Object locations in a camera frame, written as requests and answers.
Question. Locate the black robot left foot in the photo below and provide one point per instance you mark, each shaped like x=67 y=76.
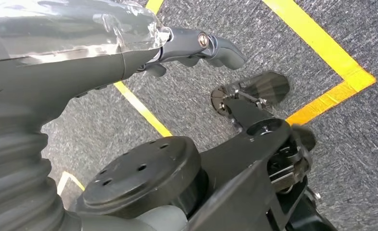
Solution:
x=268 y=86

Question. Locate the black robot left leg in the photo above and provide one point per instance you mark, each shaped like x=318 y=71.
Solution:
x=239 y=191

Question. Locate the pale yellow floor tape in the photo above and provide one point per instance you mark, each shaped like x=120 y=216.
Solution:
x=75 y=181

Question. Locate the yellow floor tape outline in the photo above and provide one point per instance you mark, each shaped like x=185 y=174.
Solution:
x=319 y=41

